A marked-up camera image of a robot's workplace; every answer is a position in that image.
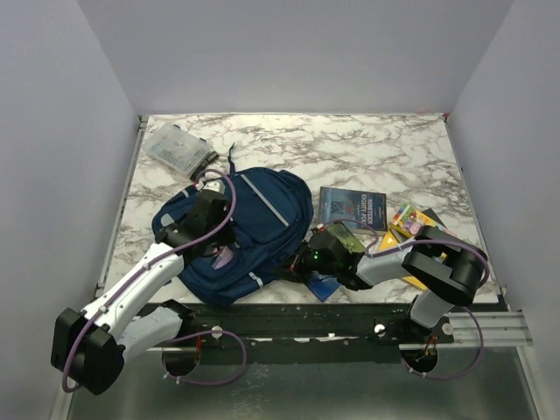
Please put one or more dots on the navy blue student backpack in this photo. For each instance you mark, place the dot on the navy blue student backpack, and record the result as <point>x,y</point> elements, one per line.
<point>271,219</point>

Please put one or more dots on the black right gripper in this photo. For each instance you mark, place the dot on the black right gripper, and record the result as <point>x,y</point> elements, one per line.
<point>297,269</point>

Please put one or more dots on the white cylindrical object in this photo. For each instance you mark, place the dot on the white cylindrical object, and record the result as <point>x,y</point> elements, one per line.
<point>212,175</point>

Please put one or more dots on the clear plastic organiser box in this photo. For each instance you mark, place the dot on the clear plastic organiser box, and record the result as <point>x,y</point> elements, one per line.
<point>176,148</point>

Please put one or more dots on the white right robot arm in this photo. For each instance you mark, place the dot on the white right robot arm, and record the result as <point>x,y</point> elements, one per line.
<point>451,269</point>

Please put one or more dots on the aluminium extrusion rail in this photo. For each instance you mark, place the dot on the aluminium extrusion rail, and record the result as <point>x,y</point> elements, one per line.
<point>484,329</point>

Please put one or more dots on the Animal Farm book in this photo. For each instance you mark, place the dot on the Animal Farm book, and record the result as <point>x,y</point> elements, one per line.
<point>326,286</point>

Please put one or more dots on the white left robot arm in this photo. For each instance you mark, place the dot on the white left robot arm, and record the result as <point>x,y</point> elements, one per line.
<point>91,346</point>

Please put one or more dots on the colourful children's book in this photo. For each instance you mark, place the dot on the colourful children's book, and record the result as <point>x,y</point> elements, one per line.
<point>408,221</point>

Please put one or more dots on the black mounting base plate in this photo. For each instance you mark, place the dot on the black mounting base plate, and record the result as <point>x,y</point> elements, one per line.
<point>231,348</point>

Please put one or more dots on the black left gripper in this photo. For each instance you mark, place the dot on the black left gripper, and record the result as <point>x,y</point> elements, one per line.
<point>227,238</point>

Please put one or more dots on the purple highlighter marker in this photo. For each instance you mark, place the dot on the purple highlighter marker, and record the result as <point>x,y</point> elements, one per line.
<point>223,258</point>

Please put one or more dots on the yellow notebook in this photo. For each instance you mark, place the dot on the yellow notebook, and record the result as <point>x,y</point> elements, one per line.
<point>389,241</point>

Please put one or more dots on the Nineteen Eighty-Four book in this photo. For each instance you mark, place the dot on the Nineteen Eighty-Four book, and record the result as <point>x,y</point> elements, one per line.
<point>361,212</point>

